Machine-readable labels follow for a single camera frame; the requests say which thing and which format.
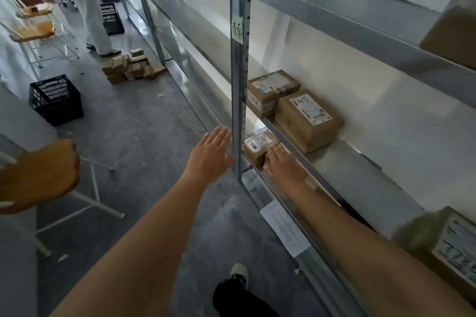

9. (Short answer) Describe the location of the person's right hand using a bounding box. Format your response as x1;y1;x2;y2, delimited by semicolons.
263;142;309;189

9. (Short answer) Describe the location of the person's left hand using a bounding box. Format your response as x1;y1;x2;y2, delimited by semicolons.
182;126;234;185

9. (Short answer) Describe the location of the person's right forearm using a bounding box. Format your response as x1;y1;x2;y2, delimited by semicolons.
284;179;476;317

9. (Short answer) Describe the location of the person's left forearm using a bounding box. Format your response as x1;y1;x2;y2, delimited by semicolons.
49;174;210;317

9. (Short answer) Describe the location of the cardboard box with handwritten label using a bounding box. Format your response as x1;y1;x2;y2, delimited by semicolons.
243;129;279;167

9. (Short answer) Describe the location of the large labelled cardboard box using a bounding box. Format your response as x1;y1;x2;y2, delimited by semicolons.
275;89;345;154

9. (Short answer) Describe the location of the white paper sheet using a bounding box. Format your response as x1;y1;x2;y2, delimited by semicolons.
259;199;311;258

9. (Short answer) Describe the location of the small labelled cardboard box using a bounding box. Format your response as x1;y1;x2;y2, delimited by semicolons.
245;70;301;119

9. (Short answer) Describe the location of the grey metal shelf rack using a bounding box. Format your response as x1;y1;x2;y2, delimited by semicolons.
105;0;476;317

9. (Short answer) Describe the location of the person's white shoe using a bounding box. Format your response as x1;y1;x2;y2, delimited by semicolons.
229;263;250;290

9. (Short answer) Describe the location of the green sticky note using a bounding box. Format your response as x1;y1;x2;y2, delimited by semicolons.
231;14;244;45

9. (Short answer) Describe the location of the person's black trouser leg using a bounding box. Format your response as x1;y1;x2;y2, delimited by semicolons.
212;278;280;317

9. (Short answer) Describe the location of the pile of small cardboard boxes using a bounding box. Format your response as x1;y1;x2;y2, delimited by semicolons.
101;47;168;85

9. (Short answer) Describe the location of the black plastic crate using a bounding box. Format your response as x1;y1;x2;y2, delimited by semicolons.
99;2;125;36
29;74;85;127

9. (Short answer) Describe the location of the blurred cardboard box white label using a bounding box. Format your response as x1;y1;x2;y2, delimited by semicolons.
393;206;476;307

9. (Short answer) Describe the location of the plain brown cardboard box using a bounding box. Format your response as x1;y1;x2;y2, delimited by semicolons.
419;0;476;71

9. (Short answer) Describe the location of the wooden seat white-frame chair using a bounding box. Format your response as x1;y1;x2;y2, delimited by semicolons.
16;4;55;19
9;20;81;69
0;138;126;259

